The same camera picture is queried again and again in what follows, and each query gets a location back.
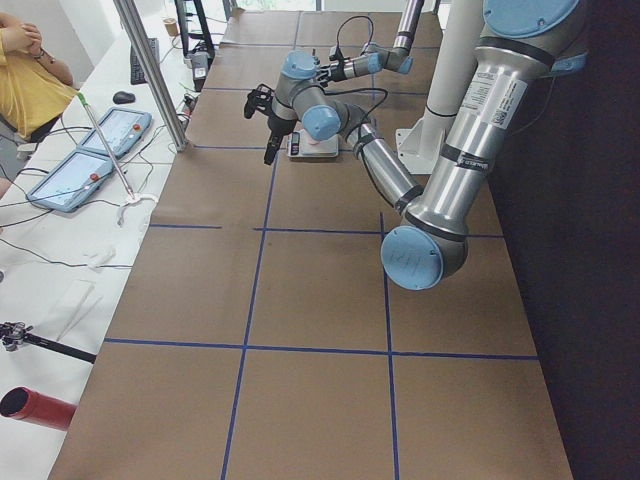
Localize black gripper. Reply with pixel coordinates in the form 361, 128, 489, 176
317, 58, 355, 88
264, 99, 298, 165

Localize glass sauce dispenser bottle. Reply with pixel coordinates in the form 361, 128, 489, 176
311, 48, 320, 66

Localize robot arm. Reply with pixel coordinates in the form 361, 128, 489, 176
244, 1, 588, 290
316, 0, 424, 87

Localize digital kitchen scale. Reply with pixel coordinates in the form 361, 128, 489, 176
287, 130, 339, 159

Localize blue tape grid lines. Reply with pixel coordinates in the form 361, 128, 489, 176
102, 9, 541, 480

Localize black keyboard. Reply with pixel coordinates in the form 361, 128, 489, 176
129, 36, 161, 85

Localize upper blue teach pendant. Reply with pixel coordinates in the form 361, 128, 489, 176
99, 106, 152, 159

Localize blue teach pendant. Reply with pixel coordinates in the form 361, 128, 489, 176
26, 150, 113, 213
99, 106, 152, 159

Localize black computer mouse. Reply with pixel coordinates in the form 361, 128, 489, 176
112, 91, 136, 105

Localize green tipped metal rod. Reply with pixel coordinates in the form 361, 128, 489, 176
77, 92, 135, 201

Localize lower blue teach pendant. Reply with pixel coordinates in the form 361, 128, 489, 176
26, 150, 113, 213

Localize person in yellow shirt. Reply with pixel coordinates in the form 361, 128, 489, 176
1, 12, 77, 142

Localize black tripod rod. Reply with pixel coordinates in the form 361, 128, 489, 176
1, 322, 97, 364

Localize red cylinder tube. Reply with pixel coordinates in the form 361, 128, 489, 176
1, 387, 76, 431

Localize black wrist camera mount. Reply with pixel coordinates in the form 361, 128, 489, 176
243, 84, 274, 119

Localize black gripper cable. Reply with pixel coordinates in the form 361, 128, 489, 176
319, 14, 390, 151

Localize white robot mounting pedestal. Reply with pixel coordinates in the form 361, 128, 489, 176
394, 0, 484, 176

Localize aluminium frame post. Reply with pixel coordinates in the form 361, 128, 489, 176
113, 0, 187, 152

